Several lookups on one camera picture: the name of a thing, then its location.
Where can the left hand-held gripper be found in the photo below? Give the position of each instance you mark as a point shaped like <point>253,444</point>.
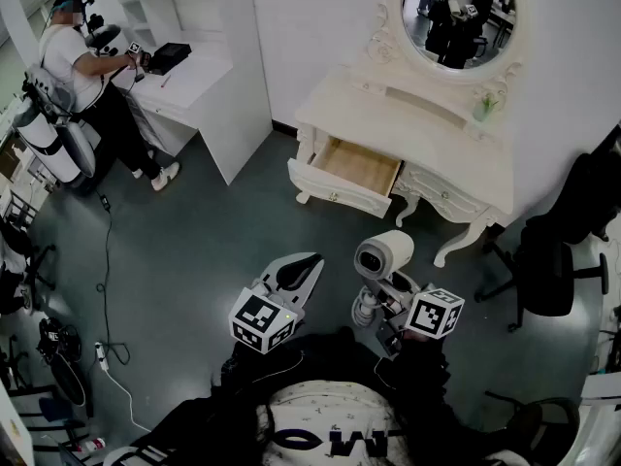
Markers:
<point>262,319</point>

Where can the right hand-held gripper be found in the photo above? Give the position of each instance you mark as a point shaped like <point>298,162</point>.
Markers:
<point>434,312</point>

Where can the cream wooden drawer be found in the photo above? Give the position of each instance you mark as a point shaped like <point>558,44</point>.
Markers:
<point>356,167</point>

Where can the person's left forearm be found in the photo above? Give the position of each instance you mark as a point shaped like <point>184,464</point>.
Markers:
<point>262,372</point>

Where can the person's right forearm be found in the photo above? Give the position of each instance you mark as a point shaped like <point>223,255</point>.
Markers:
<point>415,372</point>

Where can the person's torso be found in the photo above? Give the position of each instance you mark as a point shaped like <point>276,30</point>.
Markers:
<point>335,425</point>

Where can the cream ornate dressing table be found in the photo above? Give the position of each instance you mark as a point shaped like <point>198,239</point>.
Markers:
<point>436,143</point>

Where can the black office chair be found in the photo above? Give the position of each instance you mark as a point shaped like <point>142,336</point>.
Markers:
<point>548,279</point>

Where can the black mesh chair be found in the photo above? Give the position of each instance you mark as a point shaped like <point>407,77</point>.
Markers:
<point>543,420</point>

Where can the white desk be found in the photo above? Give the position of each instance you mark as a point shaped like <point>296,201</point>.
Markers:
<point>213,95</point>

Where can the small green plant vase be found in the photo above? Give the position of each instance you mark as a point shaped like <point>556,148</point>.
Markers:
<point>484,107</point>

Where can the white power strip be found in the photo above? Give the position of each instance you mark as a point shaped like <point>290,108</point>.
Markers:
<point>102,356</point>

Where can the black jacket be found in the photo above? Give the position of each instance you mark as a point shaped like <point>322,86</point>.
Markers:
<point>582,192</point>

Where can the red pen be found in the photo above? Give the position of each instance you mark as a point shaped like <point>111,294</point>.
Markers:
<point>166,81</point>

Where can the black tripod equipment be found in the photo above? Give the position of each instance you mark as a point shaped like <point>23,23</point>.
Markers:
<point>63,357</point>

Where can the black box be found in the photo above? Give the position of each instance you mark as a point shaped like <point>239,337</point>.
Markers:
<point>169,57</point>

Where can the white bottle with red cap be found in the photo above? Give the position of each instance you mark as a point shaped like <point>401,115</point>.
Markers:
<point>93,444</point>

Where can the white and grey chair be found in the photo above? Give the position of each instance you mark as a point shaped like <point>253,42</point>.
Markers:
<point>53,148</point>

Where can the round cream framed mirror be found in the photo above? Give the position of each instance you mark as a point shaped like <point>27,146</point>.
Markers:
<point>458,17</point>

